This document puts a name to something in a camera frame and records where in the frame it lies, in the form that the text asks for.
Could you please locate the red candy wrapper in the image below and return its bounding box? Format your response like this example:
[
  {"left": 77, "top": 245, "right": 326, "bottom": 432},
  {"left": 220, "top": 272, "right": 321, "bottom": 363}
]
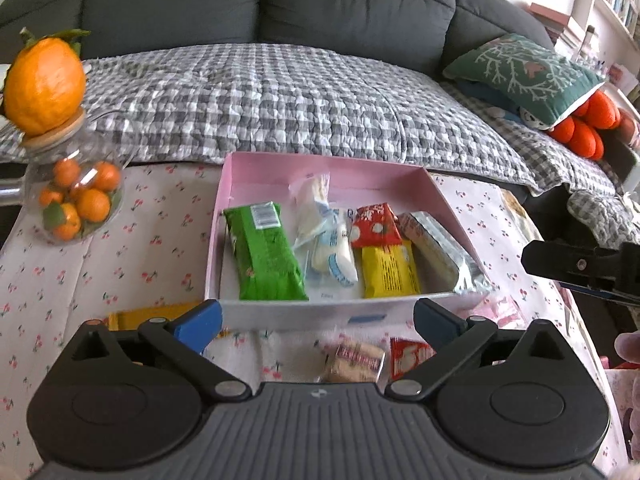
[{"left": 390, "top": 338, "right": 435, "bottom": 380}]

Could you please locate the white silver snack bar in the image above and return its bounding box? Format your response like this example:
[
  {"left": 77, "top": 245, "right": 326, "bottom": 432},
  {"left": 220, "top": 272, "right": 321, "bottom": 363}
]
[{"left": 398, "top": 211, "right": 492, "bottom": 295}]

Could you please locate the yellow snack packet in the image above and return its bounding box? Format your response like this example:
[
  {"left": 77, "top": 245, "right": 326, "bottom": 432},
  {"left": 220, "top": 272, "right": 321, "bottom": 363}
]
[{"left": 361, "top": 240, "right": 421, "bottom": 299}]

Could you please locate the green snack pack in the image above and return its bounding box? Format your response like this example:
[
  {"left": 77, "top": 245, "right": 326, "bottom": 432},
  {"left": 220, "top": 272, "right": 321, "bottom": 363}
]
[{"left": 224, "top": 202, "right": 308, "bottom": 301}]

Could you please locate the red strawberry snack packet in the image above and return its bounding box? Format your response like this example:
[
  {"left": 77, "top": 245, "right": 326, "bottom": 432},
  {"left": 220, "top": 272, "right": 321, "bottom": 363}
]
[{"left": 349, "top": 203, "right": 402, "bottom": 248}]

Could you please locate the clear white pastry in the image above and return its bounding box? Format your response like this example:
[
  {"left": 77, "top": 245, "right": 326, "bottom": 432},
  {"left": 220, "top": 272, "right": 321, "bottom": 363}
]
[{"left": 290, "top": 172, "right": 359, "bottom": 289}]

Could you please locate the pink wafer pack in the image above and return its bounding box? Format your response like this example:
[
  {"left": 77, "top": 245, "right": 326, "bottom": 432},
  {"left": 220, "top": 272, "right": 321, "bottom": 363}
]
[{"left": 473, "top": 295, "right": 523, "bottom": 327}]

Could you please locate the gold wrapped snack bar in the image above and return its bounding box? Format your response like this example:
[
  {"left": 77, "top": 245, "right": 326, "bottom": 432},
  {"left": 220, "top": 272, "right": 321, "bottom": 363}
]
[{"left": 105, "top": 301, "right": 201, "bottom": 330}]

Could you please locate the cherry print tablecloth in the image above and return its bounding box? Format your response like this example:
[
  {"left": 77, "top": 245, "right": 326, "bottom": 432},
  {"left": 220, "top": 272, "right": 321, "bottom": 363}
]
[{"left": 1, "top": 164, "right": 624, "bottom": 479}]

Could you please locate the beige wrapped cracker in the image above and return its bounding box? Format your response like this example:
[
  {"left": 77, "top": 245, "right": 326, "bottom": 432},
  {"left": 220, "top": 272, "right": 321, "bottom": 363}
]
[{"left": 321, "top": 340, "right": 386, "bottom": 384}]

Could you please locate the orange pumpkin plush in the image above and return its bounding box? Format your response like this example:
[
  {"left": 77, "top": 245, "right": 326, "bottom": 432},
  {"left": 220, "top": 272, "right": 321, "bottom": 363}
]
[{"left": 548, "top": 90, "right": 622, "bottom": 162}]

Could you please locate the pink cardboard box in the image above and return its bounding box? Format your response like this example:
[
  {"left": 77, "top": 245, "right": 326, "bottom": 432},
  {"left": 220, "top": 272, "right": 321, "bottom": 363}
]
[{"left": 205, "top": 152, "right": 491, "bottom": 330}]

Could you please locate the green embroidered cushion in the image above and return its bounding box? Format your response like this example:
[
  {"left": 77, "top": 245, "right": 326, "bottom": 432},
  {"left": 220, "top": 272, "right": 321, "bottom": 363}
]
[{"left": 442, "top": 34, "right": 604, "bottom": 129}]

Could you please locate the glass jar of tangerines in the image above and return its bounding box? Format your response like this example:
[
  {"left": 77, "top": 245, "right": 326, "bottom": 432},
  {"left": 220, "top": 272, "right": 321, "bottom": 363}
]
[{"left": 21, "top": 110, "right": 129, "bottom": 244}]

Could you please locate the grey checkered quilt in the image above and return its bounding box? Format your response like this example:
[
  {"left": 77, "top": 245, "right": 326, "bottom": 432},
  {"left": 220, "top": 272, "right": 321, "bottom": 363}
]
[{"left": 84, "top": 44, "right": 639, "bottom": 248}]

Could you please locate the bookshelf with books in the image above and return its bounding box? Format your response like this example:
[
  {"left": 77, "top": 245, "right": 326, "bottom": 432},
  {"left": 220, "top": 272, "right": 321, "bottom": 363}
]
[{"left": 528, "top": 0, "right": 639, "bottom": 54}]

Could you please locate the dark grey sofa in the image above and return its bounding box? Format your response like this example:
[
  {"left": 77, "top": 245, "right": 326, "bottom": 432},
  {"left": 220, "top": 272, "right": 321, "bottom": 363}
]
[{"left": 1, "top": 0, "right": 551, "bottom": 76}]

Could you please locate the large orange citrus fruit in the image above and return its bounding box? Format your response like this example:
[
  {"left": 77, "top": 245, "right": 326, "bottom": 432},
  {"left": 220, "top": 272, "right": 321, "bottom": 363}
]
[{"left": 2, "top": 28, "right": 90, "bottom": 138}]

